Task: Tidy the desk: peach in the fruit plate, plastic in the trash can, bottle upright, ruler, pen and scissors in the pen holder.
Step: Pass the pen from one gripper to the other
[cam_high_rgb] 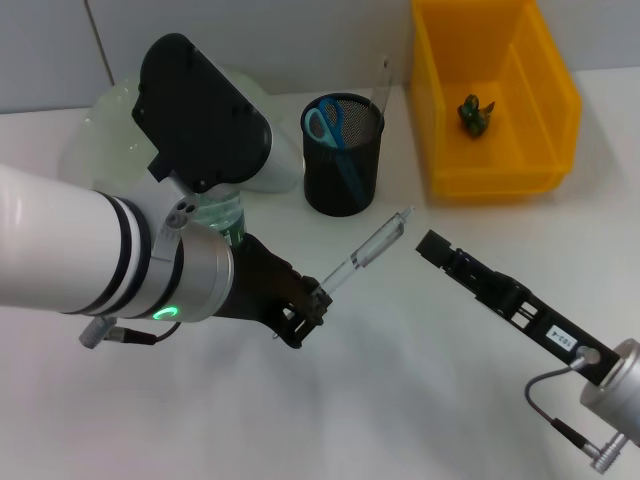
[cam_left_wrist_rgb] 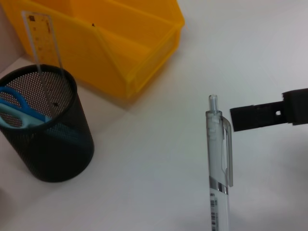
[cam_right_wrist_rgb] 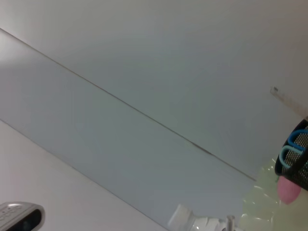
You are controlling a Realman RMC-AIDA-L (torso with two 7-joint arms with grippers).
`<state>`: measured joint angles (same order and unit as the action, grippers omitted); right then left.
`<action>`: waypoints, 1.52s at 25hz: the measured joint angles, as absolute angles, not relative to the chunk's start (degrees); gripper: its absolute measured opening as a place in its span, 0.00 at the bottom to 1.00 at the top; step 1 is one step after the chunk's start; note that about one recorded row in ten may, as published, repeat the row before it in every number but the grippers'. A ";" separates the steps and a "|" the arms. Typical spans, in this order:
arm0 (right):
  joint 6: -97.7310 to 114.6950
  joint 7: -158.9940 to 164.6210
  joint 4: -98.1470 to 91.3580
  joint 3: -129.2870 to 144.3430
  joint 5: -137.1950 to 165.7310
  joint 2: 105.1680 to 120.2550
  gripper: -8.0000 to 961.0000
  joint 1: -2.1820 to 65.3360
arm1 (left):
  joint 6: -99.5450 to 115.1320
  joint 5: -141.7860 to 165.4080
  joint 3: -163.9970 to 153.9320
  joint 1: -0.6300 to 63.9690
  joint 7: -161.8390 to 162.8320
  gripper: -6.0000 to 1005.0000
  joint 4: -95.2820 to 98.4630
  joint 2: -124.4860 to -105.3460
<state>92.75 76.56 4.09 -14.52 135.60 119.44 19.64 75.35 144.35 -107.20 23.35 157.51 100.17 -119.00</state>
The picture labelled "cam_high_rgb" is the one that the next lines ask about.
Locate black mesh pen holder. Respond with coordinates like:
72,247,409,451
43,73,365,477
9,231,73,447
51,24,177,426
301,92,387,218

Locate grey right wrist cable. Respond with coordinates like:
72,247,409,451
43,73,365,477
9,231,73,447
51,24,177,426
523,346,629,474

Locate transparent plastic ruler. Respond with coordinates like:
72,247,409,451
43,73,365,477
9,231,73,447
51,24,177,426
368,55,395,121

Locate blue scissors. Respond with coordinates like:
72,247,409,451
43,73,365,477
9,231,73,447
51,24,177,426
304,98,369,206

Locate green glass fruit plate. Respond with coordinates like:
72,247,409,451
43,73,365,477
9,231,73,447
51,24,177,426
59,63,274,187

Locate clear water bottle green label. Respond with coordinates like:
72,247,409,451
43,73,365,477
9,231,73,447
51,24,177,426
192,188,250,250

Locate silver ballpoint pen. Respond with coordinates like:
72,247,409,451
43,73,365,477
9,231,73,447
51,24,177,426
272,204,417,342

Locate yellow plastic bin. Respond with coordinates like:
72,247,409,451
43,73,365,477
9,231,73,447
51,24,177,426
410,0,584,197

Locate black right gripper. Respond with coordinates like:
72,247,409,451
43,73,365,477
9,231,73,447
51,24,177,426
414,228,622,387

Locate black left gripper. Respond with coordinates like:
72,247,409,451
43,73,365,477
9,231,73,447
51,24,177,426
213,232,335,350

